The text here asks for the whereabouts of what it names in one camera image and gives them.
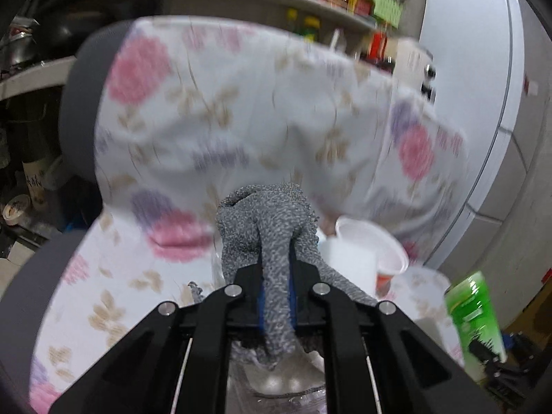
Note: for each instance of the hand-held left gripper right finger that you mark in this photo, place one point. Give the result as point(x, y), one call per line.
point(293, 310)

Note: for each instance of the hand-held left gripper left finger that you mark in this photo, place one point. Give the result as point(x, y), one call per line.
point(261, 310)

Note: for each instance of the clear plastic food container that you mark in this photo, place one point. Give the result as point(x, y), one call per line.
point(276, 386)

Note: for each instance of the grey knitted glove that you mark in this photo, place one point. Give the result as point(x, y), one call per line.
point(267, 233)

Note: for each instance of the white and orange paper cup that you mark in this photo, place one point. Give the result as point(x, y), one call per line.
point(366, 250)

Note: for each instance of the green can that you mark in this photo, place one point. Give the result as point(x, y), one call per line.
point(472, 306)

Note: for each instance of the floral printed cloth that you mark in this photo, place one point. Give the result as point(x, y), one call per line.
point(241, 108)

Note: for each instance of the white jar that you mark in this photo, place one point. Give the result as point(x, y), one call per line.
point(35, 181)

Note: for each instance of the small patterned bowl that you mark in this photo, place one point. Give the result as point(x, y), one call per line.
point(17, 210)

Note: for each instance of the white rice cooker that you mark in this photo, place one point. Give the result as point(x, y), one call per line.
point(412, 62)

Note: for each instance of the white slim bottle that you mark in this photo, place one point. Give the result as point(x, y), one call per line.
point(338, 39)

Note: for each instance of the red-label jar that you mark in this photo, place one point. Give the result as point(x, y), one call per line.
point(379, 45)

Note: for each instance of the grey chair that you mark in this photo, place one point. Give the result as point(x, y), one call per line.
point(82, 95)

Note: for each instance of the yellow-capped bottle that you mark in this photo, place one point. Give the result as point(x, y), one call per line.
point(310, 28)
point(292, 19)

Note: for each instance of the white refrigerator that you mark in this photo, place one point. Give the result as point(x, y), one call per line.
point(470, 51)

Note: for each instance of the green plastic basket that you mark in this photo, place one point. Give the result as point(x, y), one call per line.
point(388, 6)

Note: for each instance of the grey counter ledge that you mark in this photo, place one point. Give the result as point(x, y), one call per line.
point(34, 75)

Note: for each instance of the black pan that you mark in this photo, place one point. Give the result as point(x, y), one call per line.
point(47, 34)

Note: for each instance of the white wall switch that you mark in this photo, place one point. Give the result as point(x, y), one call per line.
point(532, 88)

